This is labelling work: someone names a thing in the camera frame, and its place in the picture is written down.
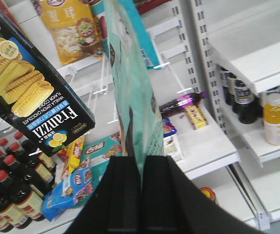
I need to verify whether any blue sweet potato noodle bag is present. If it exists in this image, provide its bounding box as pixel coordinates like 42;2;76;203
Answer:
88;0;160;69

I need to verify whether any dark soy sauce bottle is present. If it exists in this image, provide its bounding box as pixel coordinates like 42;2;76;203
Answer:
0;170;45;221

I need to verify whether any purple label drink bottle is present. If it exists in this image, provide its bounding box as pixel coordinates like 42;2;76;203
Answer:
159;91;208;119

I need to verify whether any black Franzzi cookie box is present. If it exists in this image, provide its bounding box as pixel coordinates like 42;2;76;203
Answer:
0;9;95;156

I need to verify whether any yellow Nabati wafer pack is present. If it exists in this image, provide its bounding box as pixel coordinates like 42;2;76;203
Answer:
61;136;85;180

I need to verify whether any orange juice bottle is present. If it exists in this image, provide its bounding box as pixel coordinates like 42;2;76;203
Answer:
263;93;280;145

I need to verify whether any yellow red small box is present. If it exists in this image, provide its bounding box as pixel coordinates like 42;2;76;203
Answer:
184;105;208;130

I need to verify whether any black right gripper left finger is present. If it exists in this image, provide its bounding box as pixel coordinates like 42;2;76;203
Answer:
66;156;140;234

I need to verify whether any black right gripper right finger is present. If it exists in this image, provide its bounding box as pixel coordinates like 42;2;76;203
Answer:
141;156;260;234

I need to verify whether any blue snack wrapper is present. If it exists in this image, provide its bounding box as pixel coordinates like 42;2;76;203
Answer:
163;118;177;137

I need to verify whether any teal goji berry pouch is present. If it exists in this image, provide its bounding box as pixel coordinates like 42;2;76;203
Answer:
104;0;164;173

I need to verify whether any yellow white fungus pouch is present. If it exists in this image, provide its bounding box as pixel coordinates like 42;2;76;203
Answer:
40;0;103;65

